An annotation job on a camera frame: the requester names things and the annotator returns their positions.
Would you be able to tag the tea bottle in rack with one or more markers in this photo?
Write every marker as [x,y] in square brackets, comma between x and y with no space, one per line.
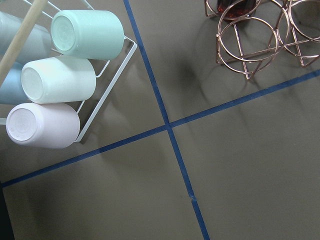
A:
[242,8]

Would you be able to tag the white cup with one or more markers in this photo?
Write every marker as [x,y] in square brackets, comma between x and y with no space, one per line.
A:
[59,79]

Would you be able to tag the pink cup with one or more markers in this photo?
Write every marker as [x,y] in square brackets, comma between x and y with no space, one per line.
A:
[53,126]

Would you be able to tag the mint green cup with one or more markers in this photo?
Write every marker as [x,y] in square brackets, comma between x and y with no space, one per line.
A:
[88,34]

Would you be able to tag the grey blue cup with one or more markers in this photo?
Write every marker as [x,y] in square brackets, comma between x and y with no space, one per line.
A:
[34,40]

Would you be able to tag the light blue cup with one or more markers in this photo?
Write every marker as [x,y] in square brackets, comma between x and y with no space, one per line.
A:
[11,91]

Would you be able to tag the copper wire bottle rack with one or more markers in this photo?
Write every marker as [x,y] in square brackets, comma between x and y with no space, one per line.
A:
[249,44]

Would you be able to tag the white wire cup rack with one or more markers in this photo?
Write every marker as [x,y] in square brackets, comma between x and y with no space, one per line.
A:
[107,72]

